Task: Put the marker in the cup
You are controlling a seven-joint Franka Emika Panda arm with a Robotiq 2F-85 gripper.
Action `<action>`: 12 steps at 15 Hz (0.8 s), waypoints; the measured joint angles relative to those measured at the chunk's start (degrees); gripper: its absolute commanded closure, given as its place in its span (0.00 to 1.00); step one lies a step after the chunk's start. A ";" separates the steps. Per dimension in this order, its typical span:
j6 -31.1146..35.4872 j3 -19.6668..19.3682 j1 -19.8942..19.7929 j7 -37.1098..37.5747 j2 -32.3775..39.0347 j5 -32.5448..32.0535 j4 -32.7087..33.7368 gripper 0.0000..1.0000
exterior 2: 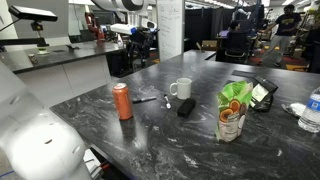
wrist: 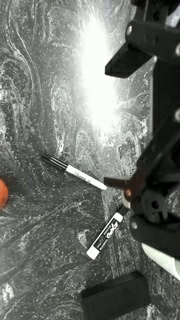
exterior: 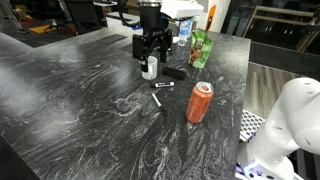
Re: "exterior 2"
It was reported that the small can on counter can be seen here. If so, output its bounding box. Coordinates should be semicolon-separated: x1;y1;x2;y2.
27;53;39;65

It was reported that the cardboard box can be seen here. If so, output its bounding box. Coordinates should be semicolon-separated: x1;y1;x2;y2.
201;39;219;52

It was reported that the white whiteboard panel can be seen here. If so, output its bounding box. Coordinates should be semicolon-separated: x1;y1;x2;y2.
156;0;186;62

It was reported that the black whiteboard eraser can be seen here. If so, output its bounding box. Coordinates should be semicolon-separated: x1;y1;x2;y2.
176;97;197;118

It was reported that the white Expo marker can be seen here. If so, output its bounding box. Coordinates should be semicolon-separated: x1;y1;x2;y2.
163;94;172;110

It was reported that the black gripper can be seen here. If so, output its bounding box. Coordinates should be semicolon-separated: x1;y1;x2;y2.
127;27;158;69

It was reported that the flat black mat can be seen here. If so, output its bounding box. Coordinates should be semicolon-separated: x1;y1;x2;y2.
231;69;258;80

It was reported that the black slim marker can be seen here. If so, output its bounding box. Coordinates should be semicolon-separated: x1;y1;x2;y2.
132;96;157;104

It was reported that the red machine part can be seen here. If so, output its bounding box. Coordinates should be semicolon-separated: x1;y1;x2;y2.
84;12;106;43

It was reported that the clear plastic water bottle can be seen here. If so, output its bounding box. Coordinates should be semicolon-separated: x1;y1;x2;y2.
297;86;320;134

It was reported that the black camera on stand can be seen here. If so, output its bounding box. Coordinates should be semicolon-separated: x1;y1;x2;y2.
0;4;59;48

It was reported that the green coconut snack bag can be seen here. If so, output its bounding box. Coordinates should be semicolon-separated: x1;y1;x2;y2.
215;80;254;143

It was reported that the black pouch with white label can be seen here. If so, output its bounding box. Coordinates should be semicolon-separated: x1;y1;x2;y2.
249;75;279;113

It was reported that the white cabinet with dark counter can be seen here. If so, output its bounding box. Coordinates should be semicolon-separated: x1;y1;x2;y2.
0;40;125;108

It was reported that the white ceramic mug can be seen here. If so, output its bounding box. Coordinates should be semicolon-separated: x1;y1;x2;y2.
169;77;193;100

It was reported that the black office chair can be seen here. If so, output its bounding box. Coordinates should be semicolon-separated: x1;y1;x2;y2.
223;29;252;64

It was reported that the orange soda can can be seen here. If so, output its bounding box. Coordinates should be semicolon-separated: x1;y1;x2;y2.
112;82;134;121

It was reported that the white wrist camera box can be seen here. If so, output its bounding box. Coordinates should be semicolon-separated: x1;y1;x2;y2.
110;23;138;36

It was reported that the person in dark shirt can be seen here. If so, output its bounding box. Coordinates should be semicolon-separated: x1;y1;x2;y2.
259;3;303;68

